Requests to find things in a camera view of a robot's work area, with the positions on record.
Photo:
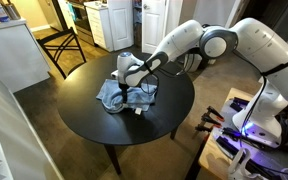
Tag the black oven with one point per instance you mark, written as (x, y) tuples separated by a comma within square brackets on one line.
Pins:
[(84, 23)]

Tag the teal hanging dish towel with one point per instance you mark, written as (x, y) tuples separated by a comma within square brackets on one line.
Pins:
[(72, 11)]

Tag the metal canister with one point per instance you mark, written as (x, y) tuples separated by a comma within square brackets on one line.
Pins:
[(13, 11)]

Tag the white VR controller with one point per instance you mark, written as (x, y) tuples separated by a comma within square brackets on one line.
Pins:
[(239, 166)]

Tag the black cross-back chair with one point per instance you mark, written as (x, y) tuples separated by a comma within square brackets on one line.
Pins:
[(55, 35)]

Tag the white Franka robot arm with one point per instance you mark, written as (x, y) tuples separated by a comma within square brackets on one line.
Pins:
[(267, 43)]

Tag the white kitchen counter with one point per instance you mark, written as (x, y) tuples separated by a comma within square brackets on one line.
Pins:
[(14, 56)]

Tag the black round table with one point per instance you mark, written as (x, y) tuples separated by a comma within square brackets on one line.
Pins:
[(84, 116)]

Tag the grey round robot base plate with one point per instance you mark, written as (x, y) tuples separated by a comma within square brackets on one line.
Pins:
[(277, 163)]

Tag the short black aluminium rails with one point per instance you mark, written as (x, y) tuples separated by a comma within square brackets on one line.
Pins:
[(239, 104)]

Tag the white drawer cabinet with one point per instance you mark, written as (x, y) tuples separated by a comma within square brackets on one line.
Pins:
[(99, 26)]

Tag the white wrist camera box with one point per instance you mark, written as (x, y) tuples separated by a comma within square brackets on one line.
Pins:
[(114, 74)]

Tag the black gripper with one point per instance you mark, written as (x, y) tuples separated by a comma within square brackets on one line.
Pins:
[(124, 89)]

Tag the blue towel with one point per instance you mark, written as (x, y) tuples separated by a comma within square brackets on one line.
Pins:
[(109, 95)]

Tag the long black aluminium rails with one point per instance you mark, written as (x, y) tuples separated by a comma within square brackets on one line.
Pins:
[(232, 148)]

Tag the white trash bin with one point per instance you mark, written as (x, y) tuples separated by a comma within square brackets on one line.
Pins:
[(194, 65)]

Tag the black orange-tipped bar clamp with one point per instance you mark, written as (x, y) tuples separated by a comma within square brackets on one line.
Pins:
[(204, 128), (210, 120), (215, 113)]

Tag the white panel door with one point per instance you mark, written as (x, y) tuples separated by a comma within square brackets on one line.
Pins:
[(122, 26), (152, 23)]

